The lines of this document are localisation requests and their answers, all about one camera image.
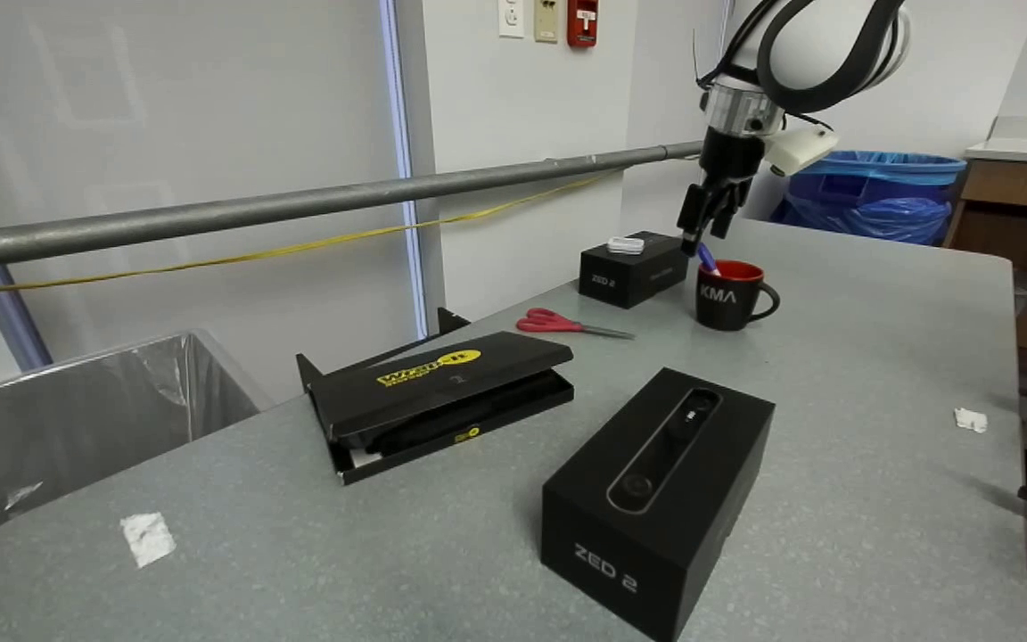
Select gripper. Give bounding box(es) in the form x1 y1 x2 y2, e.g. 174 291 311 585
677 128 766 259

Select black mug red inside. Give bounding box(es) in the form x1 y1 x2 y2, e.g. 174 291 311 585
694 259 782 333

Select small black box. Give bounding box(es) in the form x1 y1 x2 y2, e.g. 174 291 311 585
578 231 691 310

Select blue bin with bag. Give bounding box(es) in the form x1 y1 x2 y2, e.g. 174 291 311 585
767 149 968 247

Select red scissors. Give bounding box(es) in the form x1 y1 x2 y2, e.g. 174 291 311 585
514 308 638 342

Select red fire alarm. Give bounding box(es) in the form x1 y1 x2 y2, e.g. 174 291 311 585
566 0 601 49

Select wooden cabinet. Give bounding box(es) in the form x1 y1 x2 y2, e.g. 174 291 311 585
943 116 1027 359

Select open flat black box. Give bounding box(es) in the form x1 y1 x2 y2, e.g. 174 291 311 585
295 307 578 488

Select bin with clear liner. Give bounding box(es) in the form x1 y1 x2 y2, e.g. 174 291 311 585
0 329 275 564

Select large black camera box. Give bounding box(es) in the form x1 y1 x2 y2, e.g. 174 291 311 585
539 366 778 642

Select grey metal rail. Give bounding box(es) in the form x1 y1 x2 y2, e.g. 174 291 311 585
0 140 707 274

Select yellow cable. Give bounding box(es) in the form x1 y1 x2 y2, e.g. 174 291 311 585
0 169 623 301

